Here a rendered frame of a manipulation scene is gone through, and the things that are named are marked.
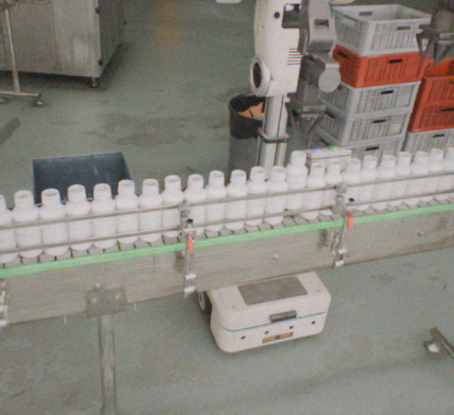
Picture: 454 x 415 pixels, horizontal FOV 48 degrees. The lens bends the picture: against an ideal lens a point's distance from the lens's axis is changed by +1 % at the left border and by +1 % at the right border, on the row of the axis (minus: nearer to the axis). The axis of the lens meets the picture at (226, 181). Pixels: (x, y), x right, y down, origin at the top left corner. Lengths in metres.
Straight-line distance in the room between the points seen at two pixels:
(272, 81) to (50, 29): 3.30
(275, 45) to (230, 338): 1.22
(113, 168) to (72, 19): 3.10
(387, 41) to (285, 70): 1.79
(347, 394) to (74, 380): 1.13
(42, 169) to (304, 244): 0.93
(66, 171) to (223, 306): 0.88
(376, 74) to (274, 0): 1.94
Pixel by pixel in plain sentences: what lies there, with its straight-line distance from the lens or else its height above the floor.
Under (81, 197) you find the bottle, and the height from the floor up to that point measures 1.15.
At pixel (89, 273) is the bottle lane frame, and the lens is 1.34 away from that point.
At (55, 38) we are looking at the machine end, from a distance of 4.99.
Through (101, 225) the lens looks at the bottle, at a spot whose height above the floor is 1.08.
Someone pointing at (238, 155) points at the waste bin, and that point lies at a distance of 3.14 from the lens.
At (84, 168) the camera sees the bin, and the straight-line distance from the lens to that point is 1.88.
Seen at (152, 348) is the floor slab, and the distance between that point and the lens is 2.41.
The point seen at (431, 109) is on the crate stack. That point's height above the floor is 0.41.
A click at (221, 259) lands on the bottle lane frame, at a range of 1.41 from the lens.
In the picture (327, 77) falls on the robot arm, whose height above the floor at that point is 1.44.
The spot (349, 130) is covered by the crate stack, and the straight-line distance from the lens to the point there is 3.74.
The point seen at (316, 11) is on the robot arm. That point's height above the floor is 1.57.
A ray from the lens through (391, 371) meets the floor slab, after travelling 2.53.
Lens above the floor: 1.83
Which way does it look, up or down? 31 degrees down
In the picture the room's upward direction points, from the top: 5 degrees clockwise
